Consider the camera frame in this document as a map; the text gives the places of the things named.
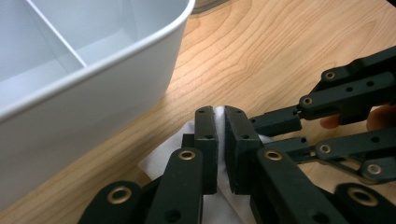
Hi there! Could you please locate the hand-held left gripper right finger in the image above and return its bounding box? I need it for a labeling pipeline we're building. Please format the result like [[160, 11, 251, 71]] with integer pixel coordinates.
[[223, 105, 265, 195]]

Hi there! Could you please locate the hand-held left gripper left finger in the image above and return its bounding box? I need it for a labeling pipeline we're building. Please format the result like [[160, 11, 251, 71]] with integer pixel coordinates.
[[181, 105, 219, 195]]

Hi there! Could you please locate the white sock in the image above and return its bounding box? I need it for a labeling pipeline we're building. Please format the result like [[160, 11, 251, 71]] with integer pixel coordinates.
[[138, 105, 272, 224]]

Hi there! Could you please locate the white compartment box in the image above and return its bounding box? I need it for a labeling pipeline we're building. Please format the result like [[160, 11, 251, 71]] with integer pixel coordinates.
[[0, 0, 196, 213]]

